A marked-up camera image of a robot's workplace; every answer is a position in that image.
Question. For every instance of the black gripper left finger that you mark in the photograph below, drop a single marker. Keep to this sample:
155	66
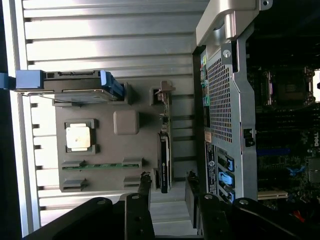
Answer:
136	220

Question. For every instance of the dark motherboard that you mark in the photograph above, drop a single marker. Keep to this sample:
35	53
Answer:
282	125

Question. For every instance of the CPU socket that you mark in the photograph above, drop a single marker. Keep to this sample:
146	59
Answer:
287	88

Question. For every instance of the grey parts rack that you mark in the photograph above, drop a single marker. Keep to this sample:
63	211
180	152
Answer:
110	147

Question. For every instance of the metal socket cover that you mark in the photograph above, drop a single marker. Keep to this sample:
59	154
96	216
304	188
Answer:
317	85

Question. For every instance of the green RAM stick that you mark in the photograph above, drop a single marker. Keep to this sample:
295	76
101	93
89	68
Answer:
100	166

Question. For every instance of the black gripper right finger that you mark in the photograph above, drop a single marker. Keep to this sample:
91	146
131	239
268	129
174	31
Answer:
215	220

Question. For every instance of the blue slot latch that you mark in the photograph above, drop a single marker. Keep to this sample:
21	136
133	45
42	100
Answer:
296	169

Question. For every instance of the silver CPU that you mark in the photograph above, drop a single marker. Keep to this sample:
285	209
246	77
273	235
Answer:
78	136

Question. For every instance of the white expansion slot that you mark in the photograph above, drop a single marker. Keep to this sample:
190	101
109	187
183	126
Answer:
272	194

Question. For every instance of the hard disk with blue caddy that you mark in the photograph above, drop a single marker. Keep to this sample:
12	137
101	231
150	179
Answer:
75	85

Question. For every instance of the grey chipset heatsink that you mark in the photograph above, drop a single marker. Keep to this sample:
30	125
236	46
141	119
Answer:
314	170

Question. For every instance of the silver and black PC case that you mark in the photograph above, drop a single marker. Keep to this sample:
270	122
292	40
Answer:
235	105

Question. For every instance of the blue card retainer clip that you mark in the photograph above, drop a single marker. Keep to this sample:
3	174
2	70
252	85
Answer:
225	178
228	162
228	193

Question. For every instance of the black graphics card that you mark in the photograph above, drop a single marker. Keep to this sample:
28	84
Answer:
165	155

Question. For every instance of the blue expansion slot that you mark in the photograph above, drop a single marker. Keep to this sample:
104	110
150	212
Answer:
273	151

